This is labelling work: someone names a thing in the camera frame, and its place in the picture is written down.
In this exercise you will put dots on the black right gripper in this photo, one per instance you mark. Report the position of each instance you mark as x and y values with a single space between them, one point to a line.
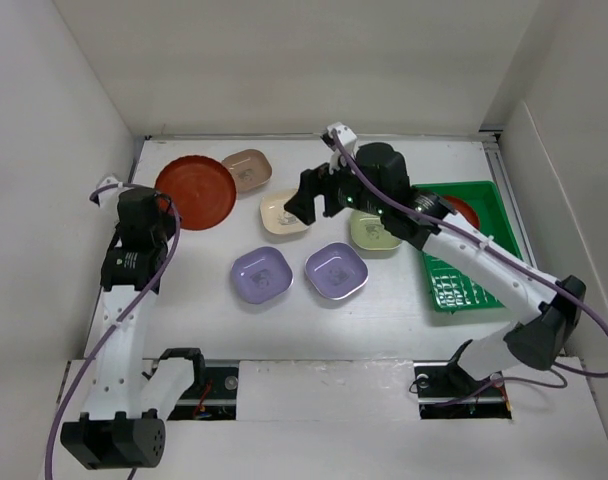
313 183

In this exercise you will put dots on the cream square panda plate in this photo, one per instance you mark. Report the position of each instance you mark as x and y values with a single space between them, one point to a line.
275 219

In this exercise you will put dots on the brown square panda plate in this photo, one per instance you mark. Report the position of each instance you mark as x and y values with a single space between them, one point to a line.
249 168

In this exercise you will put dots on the green square panda plate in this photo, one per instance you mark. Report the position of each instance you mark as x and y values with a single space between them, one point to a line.
368 233

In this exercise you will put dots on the purple square panda plate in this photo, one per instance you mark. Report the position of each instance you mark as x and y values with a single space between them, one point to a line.
336 271

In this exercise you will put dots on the large red round plate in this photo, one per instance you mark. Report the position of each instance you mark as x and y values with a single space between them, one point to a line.
201 188

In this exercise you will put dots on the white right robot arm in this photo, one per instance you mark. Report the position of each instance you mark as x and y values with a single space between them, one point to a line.
543 319

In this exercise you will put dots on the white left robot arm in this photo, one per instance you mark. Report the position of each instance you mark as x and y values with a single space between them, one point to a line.
113 416

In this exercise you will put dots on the green plastic bin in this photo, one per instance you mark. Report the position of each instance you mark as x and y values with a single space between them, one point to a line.
451 291

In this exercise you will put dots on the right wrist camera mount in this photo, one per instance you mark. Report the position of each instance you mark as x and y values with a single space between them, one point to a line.
342 141

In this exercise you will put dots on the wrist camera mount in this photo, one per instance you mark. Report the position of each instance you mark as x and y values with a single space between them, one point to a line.
342 141
105 191

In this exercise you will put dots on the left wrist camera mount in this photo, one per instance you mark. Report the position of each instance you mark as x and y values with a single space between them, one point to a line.
105 191

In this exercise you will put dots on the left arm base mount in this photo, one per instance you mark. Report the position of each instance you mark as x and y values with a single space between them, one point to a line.
215 400

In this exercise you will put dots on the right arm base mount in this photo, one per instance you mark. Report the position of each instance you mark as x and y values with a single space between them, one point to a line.
444 392

